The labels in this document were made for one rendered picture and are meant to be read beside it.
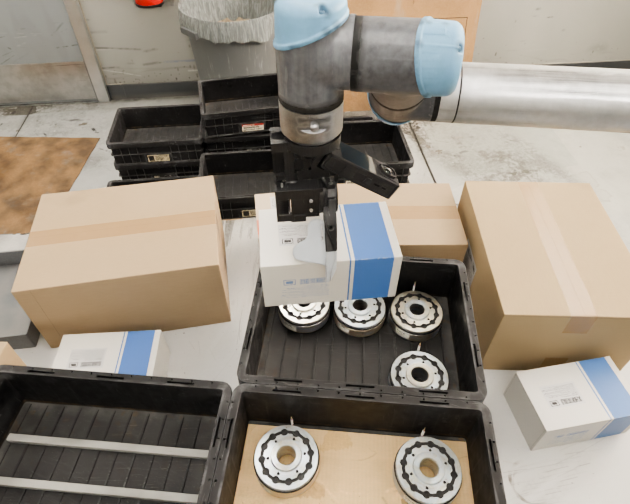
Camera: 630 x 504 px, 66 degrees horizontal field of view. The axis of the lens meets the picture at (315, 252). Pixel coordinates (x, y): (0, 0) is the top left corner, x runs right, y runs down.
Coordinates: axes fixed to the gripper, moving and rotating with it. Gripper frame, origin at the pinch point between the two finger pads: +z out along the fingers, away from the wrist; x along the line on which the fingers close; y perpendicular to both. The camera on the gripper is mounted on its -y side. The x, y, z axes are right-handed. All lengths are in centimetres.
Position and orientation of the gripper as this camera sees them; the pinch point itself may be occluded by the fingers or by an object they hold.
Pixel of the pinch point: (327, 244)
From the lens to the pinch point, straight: 73.3
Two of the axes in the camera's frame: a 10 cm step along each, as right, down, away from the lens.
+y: -10.0, 0.8, -0.6
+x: 1.0, 7.2, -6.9
